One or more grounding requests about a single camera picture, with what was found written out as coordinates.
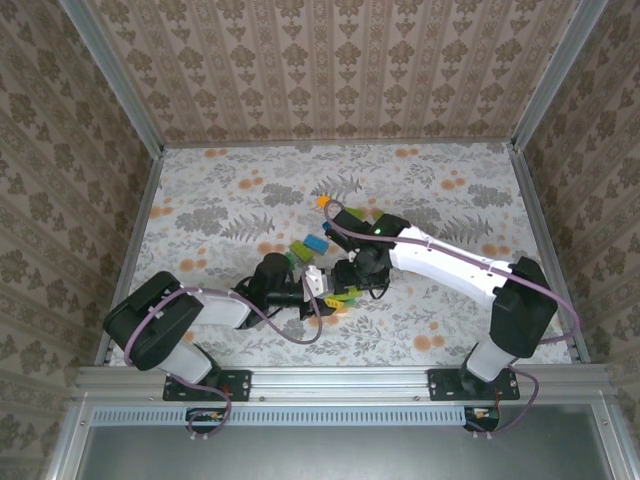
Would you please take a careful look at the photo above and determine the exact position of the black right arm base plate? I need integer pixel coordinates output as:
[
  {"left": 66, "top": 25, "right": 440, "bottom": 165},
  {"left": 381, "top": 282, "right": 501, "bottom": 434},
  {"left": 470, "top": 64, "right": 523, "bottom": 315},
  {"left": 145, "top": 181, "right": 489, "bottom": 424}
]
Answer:
[{"left": 427, "top": 368, "right": 521, "bottom": 403}]

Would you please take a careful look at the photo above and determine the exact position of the grey slotted cable duct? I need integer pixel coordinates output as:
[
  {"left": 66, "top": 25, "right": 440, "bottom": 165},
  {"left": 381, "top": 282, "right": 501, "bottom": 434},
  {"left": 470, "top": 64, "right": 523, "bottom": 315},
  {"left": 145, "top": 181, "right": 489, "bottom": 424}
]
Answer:
[{"left": 92, "top": 405, "right": 469, "bottom": 427}]

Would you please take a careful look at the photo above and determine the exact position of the floral printed table cover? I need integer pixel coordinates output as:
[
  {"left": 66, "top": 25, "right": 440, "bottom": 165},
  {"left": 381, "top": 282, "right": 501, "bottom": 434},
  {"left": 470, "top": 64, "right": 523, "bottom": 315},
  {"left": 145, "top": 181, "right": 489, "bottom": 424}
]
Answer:
[{"left": 107, "top": 142, "right": 574, "bottom": 369}]

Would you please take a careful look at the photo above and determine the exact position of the black connector box with wires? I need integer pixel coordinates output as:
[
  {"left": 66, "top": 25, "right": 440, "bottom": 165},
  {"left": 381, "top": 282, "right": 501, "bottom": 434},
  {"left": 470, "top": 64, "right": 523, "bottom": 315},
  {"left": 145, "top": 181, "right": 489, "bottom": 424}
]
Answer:
[
  {"left": 185, "top": 407, "right": 227, "bottom": 435},
  {"left": 463, "top": 405, "right": 502, "bottom": 434}
]

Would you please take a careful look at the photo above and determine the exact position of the aluminium frame corner post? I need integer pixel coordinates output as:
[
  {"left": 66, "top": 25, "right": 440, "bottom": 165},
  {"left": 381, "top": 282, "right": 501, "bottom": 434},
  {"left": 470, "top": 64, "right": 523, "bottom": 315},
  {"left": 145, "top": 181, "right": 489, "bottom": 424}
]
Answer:
[
  {"left": 592, "top": 392, "right": 640, "bottom": 480},
  {"left": 47, "top": 399, "right": 96, "bottom": 480}
]

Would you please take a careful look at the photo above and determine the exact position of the aluminium side frame rail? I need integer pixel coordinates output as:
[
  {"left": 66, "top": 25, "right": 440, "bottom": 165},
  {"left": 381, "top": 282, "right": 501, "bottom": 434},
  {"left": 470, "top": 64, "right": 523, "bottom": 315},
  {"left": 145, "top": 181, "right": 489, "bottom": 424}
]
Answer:
[
  {"left": 508, "top": 143, "right": 592, "bottom": 365},
  {"left": 93, "top": 149, "right": 166, "bottom": 366}
]

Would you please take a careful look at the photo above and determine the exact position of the thin aluminium frame rail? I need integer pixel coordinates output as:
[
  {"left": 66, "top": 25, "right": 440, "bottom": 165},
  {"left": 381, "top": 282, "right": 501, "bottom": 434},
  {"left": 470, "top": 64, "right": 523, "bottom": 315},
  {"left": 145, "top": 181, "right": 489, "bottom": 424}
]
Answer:
[{"left": 160, "top": 138, "right": 517, "bottom": 150}]

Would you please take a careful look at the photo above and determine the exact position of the aluminium mounting rail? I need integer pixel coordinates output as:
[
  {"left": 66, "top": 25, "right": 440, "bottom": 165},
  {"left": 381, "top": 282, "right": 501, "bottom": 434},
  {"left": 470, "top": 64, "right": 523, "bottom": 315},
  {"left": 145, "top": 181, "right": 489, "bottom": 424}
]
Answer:
[{"left": 74, "top": 363, "right": 614, "bottom": 407}]

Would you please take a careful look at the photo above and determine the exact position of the grey metal panel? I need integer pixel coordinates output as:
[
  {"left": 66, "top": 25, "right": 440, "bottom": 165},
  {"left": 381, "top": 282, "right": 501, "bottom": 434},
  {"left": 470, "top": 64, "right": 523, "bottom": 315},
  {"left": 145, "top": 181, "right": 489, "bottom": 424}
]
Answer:
[{"left": 74, "top": 405, "right": 619, "bottom": 480}]

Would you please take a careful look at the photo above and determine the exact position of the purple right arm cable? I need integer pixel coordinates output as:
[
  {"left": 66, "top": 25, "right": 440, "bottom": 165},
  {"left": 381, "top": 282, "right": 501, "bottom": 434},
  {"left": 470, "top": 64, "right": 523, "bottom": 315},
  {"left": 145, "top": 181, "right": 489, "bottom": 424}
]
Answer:
[{"left": 323, "top": 201, "right": 584, "bottom": 441}]

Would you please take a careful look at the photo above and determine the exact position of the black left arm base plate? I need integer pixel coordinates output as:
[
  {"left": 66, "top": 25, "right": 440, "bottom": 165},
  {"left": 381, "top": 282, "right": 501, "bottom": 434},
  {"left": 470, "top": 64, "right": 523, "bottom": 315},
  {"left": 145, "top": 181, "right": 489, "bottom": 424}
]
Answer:
[{"left": 163, "top": 368, "right": 252, "bottom": 403}]

